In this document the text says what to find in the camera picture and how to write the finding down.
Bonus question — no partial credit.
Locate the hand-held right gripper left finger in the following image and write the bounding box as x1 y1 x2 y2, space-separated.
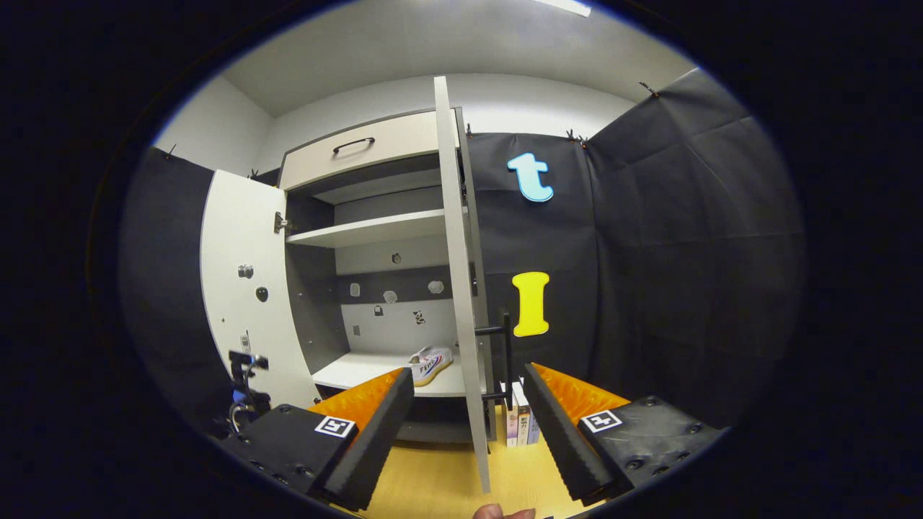
220 368 416 513

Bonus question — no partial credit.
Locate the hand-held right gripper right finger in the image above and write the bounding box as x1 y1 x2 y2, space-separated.
523 363 725 505

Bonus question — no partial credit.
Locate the white canvas shoe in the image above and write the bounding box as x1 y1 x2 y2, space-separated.
409 346 455 387

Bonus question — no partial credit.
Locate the white shoe cabinet door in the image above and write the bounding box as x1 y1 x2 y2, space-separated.
200 169 322 412
433 76 514 494

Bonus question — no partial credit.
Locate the white shoe cabinet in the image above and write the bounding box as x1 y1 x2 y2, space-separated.
278 108 498 444

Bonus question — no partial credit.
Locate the beige cabinet drawer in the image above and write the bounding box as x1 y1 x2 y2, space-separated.
279 110 462 192

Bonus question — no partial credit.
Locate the black backdrop cloth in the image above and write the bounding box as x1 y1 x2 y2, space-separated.
119 68 805 433

